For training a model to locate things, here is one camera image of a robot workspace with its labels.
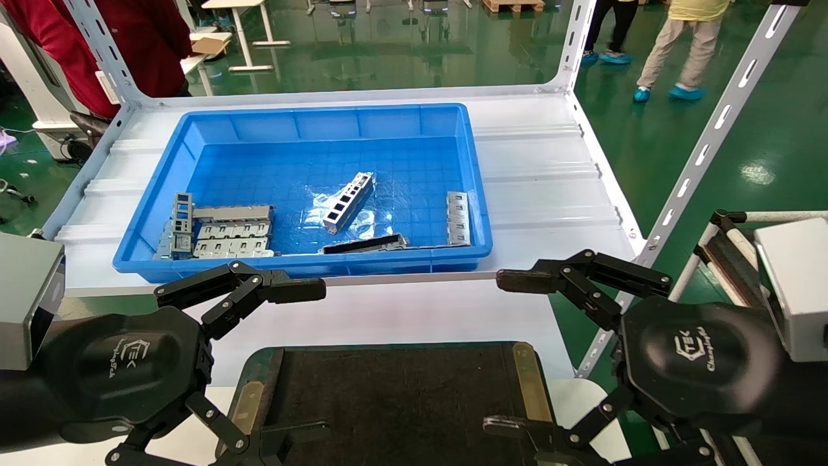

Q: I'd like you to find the brass strip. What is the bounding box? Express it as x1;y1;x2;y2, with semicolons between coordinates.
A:
226;381;266;455
513;343;552;425

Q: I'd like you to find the black cart mat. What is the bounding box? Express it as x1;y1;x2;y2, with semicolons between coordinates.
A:
702;223;774;306

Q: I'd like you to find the silver bracket with square holes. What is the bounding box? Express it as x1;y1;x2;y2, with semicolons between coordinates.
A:
321;172;376;235

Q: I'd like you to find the white pipe rack cart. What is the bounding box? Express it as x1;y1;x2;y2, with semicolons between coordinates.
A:
666;208;828;466

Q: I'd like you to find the flat white shelf board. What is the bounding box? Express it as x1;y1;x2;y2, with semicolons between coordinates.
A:
194;277;578;389

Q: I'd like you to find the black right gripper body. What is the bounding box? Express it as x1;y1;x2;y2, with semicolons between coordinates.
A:
620;296;788;436

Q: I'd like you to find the clear plastic film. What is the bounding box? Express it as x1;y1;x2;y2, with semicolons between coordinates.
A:
310;172;397;241

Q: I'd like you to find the silver multi-port bracket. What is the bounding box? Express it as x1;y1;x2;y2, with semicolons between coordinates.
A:
193;238;276;259
196;221;272;241

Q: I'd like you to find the blue plastic bin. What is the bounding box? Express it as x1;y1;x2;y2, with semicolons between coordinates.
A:
112;102;494;284

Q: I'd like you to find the silver slotted metal bracket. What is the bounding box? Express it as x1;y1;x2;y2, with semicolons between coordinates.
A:
446;191;471;247

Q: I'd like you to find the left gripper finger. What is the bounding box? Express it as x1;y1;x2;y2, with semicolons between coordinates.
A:
154;259;327;342
105;392;332;466

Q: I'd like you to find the person in dark trousers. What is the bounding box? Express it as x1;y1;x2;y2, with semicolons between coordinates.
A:
580;0;639;66

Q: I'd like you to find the person in red clothes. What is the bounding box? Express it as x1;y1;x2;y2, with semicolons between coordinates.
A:
0;0;195;121

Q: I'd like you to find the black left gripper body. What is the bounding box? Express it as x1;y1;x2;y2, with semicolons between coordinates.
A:
38;305;215;446

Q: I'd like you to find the cardboard box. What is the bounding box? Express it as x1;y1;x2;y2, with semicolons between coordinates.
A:
191;36;233;56

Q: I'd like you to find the black strip part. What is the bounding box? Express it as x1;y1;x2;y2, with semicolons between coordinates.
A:
321;234;409;255

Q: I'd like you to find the long gray metal bracket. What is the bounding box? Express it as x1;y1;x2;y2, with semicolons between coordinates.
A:
192;205;276;223

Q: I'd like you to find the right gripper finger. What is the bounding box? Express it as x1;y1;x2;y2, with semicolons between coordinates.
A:
496;249;674;332
483;385;715;466

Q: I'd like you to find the white slotted rack upright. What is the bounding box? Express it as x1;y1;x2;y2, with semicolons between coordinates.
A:
552;0;597;93
63;0;140;105
574;0;811;380

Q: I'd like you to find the short gray metal bracket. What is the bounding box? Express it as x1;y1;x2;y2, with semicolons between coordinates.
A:
171;192;194;234

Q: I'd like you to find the ribbed white shelf board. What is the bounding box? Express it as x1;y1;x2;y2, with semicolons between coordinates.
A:
42;84;648;300

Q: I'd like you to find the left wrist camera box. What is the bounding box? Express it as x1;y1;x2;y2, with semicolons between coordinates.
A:
0;232;66;372

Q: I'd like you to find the wooden pallet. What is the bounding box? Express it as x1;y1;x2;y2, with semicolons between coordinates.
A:
482;0;546;14

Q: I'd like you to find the black container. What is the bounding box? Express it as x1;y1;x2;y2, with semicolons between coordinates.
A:
217;341;565;466

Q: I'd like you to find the small gray bracket piece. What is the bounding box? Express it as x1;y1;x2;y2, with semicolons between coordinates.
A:
153;220;195;261

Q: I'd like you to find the white table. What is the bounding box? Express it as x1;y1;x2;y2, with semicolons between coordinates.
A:
201;0;292;73

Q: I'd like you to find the white desk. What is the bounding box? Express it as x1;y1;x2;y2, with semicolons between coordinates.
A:
180;32;234;98

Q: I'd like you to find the person in yellow shirt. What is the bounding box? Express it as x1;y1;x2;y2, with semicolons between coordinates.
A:
633;0;736;104

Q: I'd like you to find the white tag label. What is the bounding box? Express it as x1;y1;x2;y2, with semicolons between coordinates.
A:
95;69;121;105

